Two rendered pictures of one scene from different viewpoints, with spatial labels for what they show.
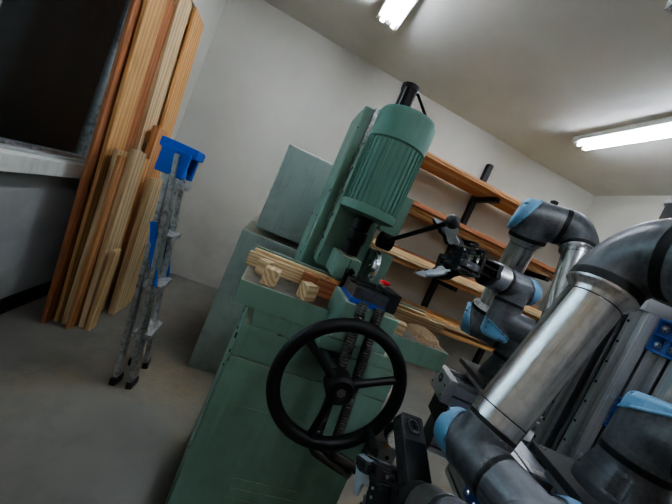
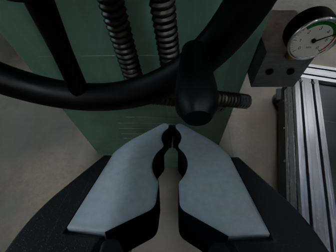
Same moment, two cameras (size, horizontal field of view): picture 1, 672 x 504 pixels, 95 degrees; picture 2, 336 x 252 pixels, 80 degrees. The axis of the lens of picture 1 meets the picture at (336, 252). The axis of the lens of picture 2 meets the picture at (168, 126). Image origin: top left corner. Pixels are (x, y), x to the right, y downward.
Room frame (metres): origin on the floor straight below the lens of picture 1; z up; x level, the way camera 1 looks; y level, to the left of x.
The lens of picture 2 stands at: (0.49, -0.22, 0.83)
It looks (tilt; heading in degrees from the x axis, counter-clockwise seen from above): 58 degrees down; 18
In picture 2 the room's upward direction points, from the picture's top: 4 degrees counter-clockwise
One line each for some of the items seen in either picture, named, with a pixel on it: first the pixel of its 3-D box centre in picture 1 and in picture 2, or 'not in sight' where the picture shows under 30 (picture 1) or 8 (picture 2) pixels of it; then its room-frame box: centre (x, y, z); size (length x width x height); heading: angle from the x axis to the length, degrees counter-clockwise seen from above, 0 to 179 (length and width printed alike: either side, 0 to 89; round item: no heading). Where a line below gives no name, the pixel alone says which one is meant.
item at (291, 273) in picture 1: (351, 296); not in sight; (0.95, -0.10, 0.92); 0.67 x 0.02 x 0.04; 103
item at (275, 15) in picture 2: (376, 440); (274, 49); (0.85, -0.33, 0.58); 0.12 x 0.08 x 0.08; 13
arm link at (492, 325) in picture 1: (506, 322); not in sight; (0.84, -0.50, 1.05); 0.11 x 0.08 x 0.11; 68
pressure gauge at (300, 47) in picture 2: (394, 436); (305, 38); (0.78, -0.34, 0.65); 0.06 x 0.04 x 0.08; 103
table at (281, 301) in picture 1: (344, 321); not in sight; (0.84, -0.10, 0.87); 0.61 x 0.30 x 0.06; 103
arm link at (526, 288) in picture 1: (516, 287); not in sight; (0.85, -0.49, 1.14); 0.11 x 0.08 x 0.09; 103
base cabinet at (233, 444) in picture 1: (265, 421); (154, 56); (1.05, -0.01, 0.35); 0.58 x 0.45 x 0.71; 13
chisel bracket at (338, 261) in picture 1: (342, 267); not in sight; (0.95, -0.04, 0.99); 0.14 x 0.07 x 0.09; 13
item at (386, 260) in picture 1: (374, 265); not in sight; (1.15, -0.15, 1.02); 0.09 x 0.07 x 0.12; 103
